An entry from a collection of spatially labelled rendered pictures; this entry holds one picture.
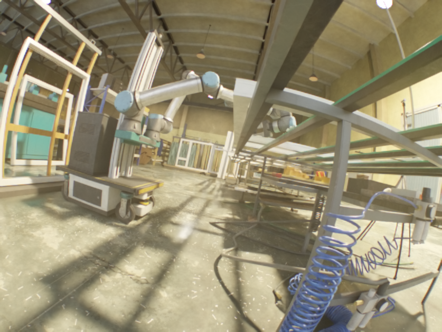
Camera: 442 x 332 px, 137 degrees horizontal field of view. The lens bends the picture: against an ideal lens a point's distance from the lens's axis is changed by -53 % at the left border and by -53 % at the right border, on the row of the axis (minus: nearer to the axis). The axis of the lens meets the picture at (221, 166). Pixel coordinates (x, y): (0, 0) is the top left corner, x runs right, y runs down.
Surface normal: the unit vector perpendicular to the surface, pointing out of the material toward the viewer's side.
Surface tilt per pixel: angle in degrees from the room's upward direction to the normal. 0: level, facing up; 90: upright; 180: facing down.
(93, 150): 90
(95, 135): 90
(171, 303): 0
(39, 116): 90
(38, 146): 90
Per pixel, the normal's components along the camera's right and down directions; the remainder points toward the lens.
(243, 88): -0.07, 0.00
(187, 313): 0.19, -0.98
